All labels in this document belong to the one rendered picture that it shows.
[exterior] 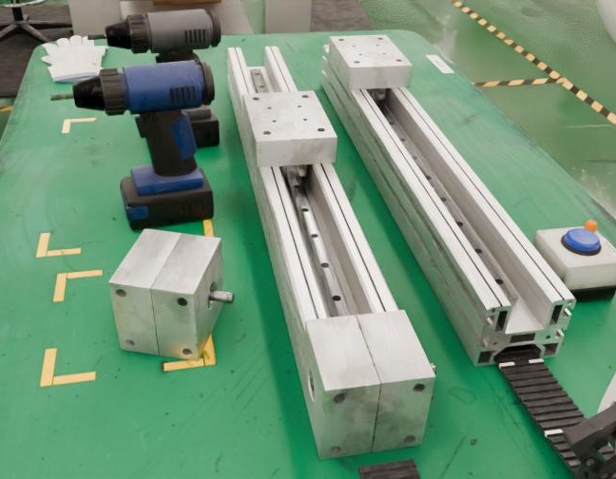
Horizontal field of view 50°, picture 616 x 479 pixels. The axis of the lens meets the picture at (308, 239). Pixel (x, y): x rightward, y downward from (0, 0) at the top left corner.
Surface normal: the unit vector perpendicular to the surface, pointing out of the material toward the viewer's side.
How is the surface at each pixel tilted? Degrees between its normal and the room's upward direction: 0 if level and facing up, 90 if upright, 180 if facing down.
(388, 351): 0
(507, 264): 90
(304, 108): 0
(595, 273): 90
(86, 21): 90
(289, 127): 0
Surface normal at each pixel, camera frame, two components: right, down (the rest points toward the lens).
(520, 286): -0.98, 0.08
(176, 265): 0.04, -0.82
